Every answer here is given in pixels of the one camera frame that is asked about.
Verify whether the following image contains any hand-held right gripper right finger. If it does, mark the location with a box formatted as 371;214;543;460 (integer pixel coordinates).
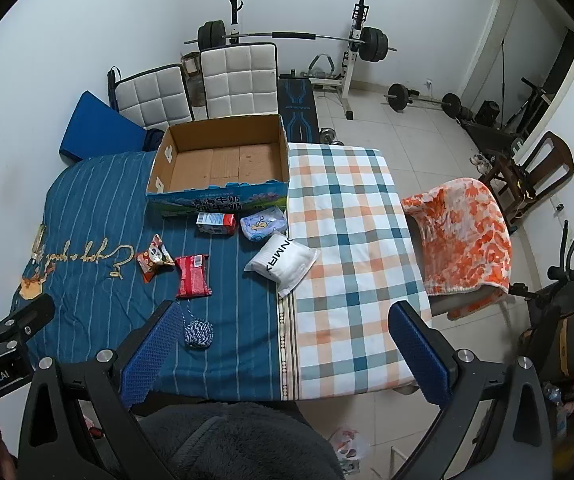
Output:
388;301;552;480

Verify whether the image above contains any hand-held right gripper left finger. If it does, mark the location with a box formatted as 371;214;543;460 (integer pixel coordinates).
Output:
17;300;188;480

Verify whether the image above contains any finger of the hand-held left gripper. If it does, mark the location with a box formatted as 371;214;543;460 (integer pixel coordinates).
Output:
0;294;56;361

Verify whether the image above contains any blue and white yarn ball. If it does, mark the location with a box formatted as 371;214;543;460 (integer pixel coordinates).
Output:
179;300;214;350

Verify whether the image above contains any red snack packet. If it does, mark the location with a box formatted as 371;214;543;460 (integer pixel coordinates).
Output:
174;254;214;300

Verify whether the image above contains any orange snack packet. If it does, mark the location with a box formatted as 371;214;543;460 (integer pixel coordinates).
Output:
137;234;175;283

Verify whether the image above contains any small milk carton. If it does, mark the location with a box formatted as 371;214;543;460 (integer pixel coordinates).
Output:
196;212;236;237

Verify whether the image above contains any white soft packet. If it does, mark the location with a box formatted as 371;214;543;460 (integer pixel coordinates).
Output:
244;232;321;297

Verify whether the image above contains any light blue tissue pack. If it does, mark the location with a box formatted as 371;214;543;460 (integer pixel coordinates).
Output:
240;206;288;242

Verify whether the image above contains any cardboard box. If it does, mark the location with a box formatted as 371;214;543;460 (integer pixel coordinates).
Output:
146;114;290;218

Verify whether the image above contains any clear plastic bag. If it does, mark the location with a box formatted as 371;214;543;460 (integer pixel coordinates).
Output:
328;427;368;461

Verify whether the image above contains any person's dark fleece clothing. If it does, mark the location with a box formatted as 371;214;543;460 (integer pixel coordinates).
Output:
139;402;345;480

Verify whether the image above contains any blue striped blanket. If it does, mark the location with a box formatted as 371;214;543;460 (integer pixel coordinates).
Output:
11;150;298;403

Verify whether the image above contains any orange and white towel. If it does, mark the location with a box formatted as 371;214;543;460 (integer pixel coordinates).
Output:
401;178;512;296

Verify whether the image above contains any plaid bed sheet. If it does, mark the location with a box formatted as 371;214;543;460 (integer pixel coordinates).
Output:
277;142;435;401

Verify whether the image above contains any blue foam mat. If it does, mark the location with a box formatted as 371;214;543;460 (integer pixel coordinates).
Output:
58;91;148;163

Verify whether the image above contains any black exercise machine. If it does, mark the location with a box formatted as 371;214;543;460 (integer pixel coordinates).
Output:
467;77;538;151

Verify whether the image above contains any wooden chair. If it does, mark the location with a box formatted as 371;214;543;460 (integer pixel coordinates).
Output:
479;131;574;226

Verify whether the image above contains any black speaker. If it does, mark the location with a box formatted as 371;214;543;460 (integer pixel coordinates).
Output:
474;101;500;126

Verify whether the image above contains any white padded chair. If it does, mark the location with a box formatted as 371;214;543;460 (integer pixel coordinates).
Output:
199;42;278;121
107;63;195;133

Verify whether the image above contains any short barbell with black plates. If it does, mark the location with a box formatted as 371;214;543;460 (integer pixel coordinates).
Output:
386;83;462;118

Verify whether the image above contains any black weight bench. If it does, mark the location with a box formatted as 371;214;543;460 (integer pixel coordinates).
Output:
278;74;320;143

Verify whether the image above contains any white barbell rack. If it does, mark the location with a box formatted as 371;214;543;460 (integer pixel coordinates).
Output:
227;0;372;121

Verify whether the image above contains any long barbell with black plates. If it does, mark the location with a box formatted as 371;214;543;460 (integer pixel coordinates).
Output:
184;20;398;63

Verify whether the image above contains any grey exercise frame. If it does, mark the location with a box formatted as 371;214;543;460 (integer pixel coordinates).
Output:
309;54;342;83

